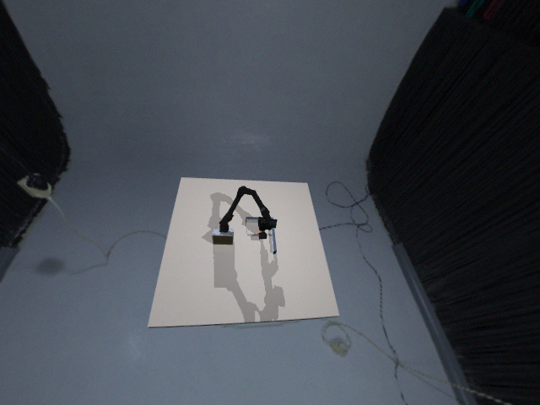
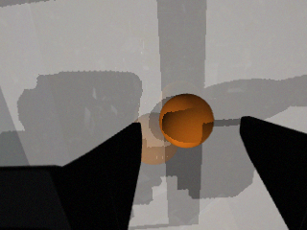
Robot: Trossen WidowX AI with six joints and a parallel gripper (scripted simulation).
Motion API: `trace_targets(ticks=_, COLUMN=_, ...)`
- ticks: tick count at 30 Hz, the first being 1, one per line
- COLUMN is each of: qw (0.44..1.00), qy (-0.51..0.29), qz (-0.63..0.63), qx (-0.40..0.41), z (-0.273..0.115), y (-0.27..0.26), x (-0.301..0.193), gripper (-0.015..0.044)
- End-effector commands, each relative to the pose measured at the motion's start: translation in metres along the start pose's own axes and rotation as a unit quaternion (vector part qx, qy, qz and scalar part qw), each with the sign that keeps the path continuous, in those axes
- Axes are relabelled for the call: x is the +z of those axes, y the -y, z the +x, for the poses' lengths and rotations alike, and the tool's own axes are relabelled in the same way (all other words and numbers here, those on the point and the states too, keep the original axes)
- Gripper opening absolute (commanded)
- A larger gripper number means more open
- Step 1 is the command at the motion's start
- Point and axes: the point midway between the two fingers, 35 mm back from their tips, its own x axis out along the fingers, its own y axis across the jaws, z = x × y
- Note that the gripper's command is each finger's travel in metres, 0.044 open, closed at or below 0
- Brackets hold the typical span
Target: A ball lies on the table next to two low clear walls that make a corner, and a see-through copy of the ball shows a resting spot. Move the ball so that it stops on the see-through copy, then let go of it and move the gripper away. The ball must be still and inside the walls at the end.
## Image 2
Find low clear corner walls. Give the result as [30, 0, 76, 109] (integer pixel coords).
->
[0, 86, 30, 167]

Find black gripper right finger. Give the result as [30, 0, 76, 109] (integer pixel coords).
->
[240, 116, 307, 230]

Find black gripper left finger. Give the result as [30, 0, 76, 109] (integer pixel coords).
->
[0, 123, 142, 230]

